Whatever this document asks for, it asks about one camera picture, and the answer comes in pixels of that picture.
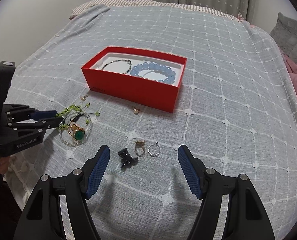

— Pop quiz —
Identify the clear pearl bead bracelet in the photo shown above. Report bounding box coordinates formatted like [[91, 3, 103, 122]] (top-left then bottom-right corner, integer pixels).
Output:
[[58, 111, 93, 147]]

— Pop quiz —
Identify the green bead bracelet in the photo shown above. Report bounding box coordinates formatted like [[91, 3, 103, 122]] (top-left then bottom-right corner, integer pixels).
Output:
[[55, 102, 101, 126]]

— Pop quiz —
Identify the gold green stone ring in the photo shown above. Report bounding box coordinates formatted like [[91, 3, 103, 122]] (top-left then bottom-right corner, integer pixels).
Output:
[[67, 122, 86, 141]]

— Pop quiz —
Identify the black hair claw clip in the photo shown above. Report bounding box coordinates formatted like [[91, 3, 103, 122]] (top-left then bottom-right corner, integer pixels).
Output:
[[117, 148, 138, 168]]

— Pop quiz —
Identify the small pearl ring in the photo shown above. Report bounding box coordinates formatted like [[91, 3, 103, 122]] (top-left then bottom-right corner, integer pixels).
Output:
[[147, 141, 162, 158]]

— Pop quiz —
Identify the red jewelry box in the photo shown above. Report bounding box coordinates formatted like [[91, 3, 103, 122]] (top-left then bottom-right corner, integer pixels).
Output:
[[81, 46, 187, 113]]

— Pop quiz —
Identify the person's left hand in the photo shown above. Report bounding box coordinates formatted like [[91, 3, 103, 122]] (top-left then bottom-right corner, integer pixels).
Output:
[[0, 156, 10, 174]]

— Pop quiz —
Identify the grey checked bedspread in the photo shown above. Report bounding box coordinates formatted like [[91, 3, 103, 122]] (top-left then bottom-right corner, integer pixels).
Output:
[[6, 5, 297, 239]]

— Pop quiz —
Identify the striped pillow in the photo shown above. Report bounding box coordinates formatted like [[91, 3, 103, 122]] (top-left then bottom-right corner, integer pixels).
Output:
[[69, 0, 244, 21]]

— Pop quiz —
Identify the grey cushion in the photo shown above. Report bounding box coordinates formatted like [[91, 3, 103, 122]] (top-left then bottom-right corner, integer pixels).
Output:
[[270, 12, 297, 64]]

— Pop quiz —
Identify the dark thin bead bracelet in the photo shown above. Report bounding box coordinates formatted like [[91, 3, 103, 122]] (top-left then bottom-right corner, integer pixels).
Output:
[[100, 58, 133, 75]]

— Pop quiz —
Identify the blue bead bracelet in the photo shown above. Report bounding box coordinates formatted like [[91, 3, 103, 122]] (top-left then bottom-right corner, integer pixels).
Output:
[[129, 61, 177, 85]]

